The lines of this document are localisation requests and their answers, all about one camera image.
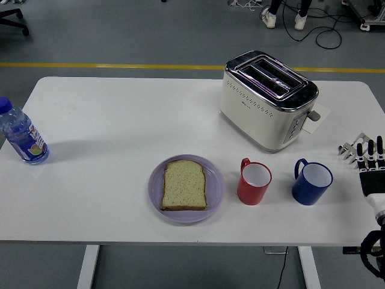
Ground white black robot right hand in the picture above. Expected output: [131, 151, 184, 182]
[356, 138, 385, 217]

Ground blue enamel cup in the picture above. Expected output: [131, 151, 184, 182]
[291, 158, 334, 207]

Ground red enamel cup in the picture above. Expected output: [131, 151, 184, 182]
[236, 157, 273, 207]

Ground slice of toast bread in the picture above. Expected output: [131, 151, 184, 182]
[160, 160, 209, 212]

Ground silver metal toast rack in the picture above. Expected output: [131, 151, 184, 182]
[337, 132, 371, 166]

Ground white paper sheet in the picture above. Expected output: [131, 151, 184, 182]
[302, 103, 331, 134]

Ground white table leg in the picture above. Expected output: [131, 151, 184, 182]
[298, 246, 322, 289]
[76, 245, 100, 289]

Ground cream and chrome toaster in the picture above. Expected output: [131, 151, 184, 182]
[219, 50, 322, 154]

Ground purple round plate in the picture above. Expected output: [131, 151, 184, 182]
[147, 154, 226, 224]

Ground metal equipment cart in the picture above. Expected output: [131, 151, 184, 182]
[341, 0, 385, 31]

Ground person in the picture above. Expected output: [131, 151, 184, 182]
[260, 0, 313, 31]

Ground blue-capped water bottle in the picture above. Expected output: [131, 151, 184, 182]
[0, 96, 51, 166]

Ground black office chair base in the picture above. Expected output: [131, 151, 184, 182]
[0, 8, 30, 37]

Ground grey under-table socket bracket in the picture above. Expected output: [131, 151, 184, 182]
[263, 246, 289, 255]

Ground black cord under table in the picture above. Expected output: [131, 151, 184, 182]
[276, 246, 289, 289]

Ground black floor cable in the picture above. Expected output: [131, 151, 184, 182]
[281, 0, 366, 51]

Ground white floor cables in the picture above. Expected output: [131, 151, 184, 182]
[227, 0, 264, 11]

